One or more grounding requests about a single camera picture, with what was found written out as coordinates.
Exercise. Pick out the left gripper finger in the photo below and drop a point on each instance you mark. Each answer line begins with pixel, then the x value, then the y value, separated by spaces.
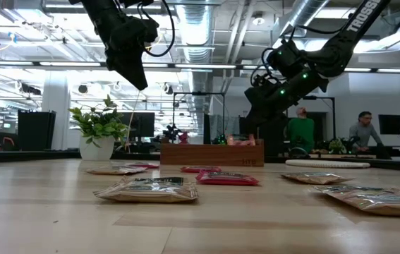
pixel 129 72
pixel 141 70

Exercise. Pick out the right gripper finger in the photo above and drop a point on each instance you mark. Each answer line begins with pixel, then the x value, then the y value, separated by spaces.
pixel 252 125
pixel 264 126

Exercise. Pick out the orange tea packet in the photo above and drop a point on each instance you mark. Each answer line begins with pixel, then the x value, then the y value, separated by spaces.
pixel 240 141

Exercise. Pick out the beige tea packet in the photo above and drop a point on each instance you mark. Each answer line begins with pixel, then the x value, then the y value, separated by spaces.
pixel 115 170
pixel 376 201
pixel 314 178
pixel 146 192

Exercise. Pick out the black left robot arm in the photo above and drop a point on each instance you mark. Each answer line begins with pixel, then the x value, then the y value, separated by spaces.
pixel 94 10

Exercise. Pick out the wooden tea box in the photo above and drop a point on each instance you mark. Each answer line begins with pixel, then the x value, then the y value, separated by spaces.
pixel 210 155

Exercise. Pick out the person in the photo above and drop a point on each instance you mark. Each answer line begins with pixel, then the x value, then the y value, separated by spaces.
pixel 301 130
pixel 363 132

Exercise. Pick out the black computer monitor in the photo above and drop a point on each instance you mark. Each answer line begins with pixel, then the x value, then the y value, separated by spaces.
pixel 392 124
pixel 139 124

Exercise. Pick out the LED light strip bar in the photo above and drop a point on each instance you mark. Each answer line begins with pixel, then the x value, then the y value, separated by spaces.
pixel 69 63

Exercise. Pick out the small red object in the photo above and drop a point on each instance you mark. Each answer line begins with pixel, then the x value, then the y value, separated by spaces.
pixel 183 137

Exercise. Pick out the small potted plant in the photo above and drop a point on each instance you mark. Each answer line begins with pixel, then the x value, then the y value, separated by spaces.
pixel 337 145

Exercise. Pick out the round woven placemat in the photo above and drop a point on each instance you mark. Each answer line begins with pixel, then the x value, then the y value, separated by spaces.
pixel 326 164

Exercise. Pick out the potted green plant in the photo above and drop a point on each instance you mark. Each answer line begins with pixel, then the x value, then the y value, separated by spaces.
pixel 97 148

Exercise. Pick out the black cabinet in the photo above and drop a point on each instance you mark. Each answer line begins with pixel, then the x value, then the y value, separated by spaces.
pixel 36 130

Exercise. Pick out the black office chair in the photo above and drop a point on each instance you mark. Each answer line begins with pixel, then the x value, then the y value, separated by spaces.
pixel 7 141

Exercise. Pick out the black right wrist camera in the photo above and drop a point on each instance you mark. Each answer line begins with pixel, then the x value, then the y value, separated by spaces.
pixel 263 86

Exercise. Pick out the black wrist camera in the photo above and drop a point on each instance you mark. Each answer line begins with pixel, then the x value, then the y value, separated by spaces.
pixel 149 30
pixel 263 86

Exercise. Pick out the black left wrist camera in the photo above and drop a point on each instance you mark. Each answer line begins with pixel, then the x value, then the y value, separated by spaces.
pixel 149 30

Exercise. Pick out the black frame stand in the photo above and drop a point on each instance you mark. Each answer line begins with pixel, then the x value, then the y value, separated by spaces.
pixel 199 93
pixel 326 97

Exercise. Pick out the black table frame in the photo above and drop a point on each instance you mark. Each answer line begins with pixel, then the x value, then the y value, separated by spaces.
pixel 27 155

